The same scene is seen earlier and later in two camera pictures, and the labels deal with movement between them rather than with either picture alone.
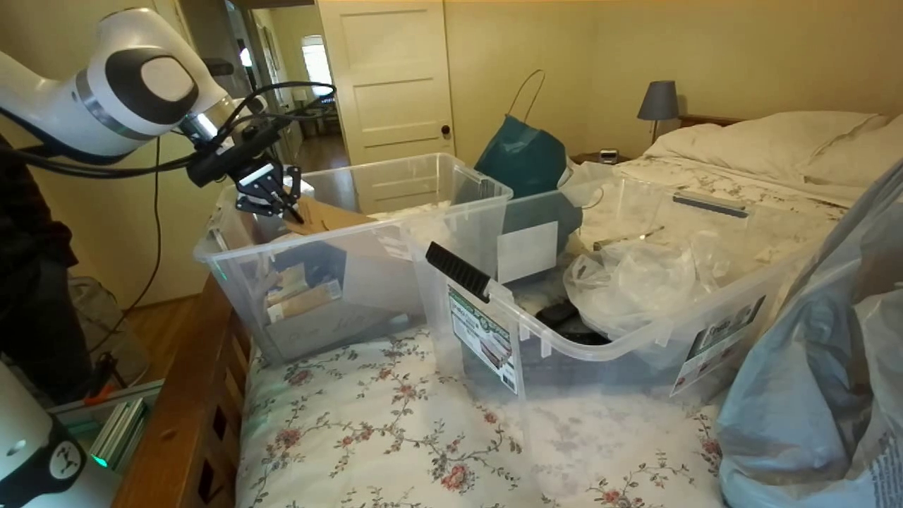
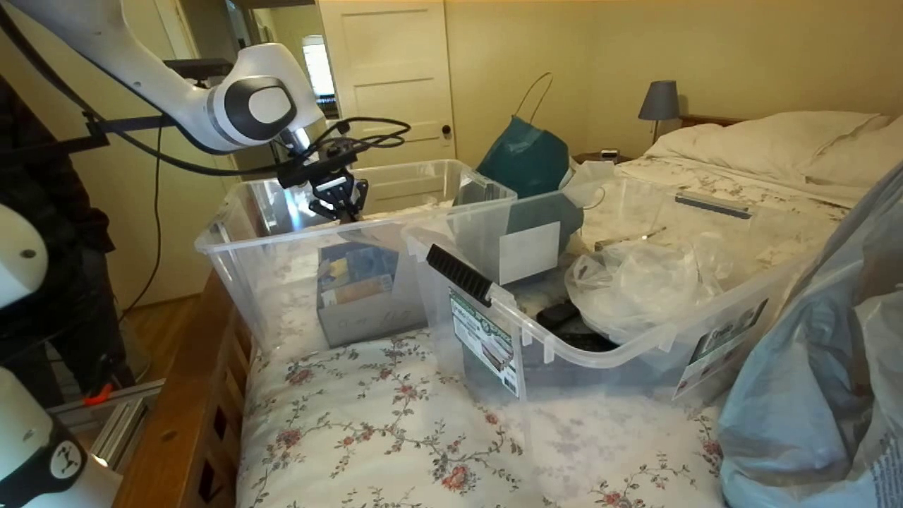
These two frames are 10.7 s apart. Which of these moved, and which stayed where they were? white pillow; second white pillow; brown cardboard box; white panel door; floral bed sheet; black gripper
Moved: black gripper; brown cardboard box
Stayed: white pillow; white panel door; second white pillow; floral bed sheet
